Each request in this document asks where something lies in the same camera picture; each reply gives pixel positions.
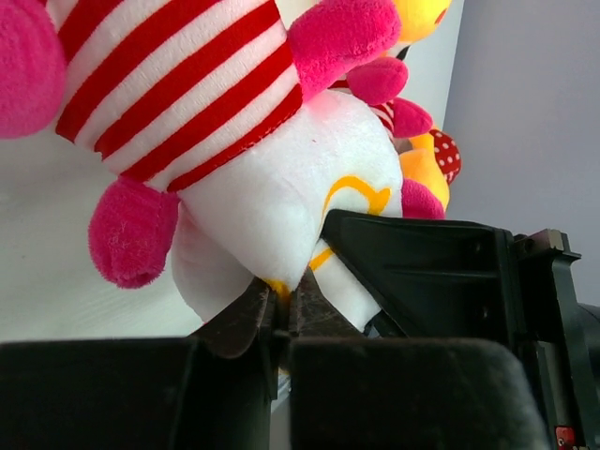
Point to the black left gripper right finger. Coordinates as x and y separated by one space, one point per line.
442 372

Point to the orange plush toy polka-dot dress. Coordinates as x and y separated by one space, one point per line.
432 164

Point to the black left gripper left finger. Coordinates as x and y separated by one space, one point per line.
210 390

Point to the white pink striped plush toy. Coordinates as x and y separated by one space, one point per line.
227 140

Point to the orange plush toy face down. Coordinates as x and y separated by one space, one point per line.
420 18

